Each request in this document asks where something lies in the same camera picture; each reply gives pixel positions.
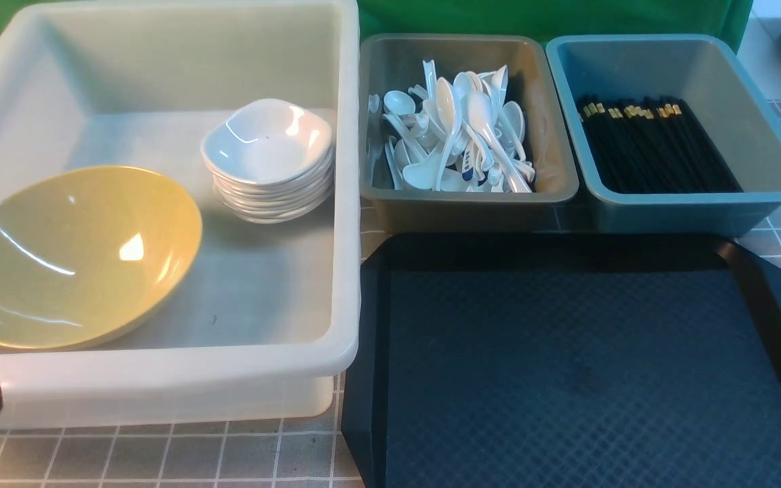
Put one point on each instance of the white square sauce dish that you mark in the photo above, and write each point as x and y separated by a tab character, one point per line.
269	141

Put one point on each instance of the yellow noodle bowl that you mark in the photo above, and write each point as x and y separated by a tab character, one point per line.
92	254

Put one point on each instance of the pile of white spoons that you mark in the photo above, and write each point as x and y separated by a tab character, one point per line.
459	135

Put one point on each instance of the large white plastic tub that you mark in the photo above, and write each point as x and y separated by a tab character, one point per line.
266	315

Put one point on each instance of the stack of white dishes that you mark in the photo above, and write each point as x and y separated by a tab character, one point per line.
281	206

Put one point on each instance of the black plastic serving tray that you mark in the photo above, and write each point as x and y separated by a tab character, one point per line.
513	360

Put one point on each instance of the grey-brown plastic bin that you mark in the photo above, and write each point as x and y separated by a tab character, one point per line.
396	62

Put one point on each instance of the bundle of black chopsticks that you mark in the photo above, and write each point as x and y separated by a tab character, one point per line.
652	146

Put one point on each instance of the green backdrop cloth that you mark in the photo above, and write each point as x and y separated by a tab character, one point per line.
545	20

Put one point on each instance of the teal plastic bin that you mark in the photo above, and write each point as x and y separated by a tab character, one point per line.
705	73

